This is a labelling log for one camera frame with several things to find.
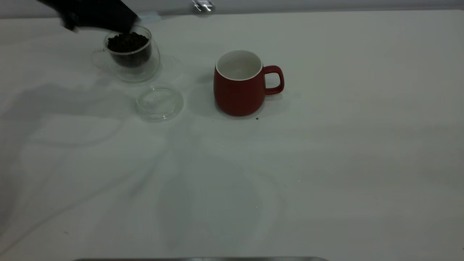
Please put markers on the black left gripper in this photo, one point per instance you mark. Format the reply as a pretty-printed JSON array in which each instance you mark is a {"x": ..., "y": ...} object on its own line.
[{"x": 72, "y": 11}]

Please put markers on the dark coffee beans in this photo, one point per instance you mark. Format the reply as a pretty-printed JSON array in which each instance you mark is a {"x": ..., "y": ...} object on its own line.
[{"x": 128, "y": 47}]

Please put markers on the clear round glass lid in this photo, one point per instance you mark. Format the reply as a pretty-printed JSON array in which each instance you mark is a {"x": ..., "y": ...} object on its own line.
[{"x": 159, "y": 105}]

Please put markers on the red ceramic mug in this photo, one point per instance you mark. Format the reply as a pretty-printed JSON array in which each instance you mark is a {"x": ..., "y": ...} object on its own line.
[{"x": 235, "y": 98}]

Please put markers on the clear double-wall glass cup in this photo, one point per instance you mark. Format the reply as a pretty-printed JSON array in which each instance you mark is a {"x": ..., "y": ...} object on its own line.
[{"x": 146, "y": 69}]

